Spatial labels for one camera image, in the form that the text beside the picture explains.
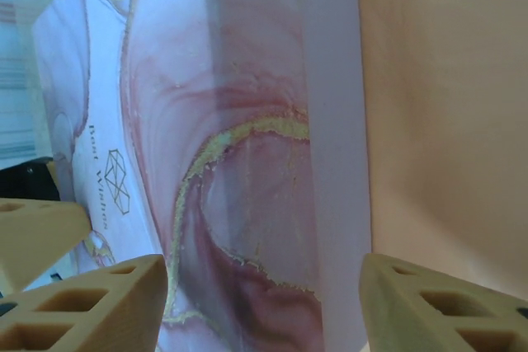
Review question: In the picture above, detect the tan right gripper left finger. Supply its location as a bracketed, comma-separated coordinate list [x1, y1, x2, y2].
[0, 254, 167, 352]

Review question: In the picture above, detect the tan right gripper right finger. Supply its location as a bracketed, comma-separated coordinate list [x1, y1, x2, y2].
[357, 252, 528, 352]

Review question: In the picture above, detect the orange wrapping paper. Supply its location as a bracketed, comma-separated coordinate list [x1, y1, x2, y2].
[355, 0, 528, 352]

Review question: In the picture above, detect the pink marble gift box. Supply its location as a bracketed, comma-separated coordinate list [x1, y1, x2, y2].
[31, 0, 375, 352]

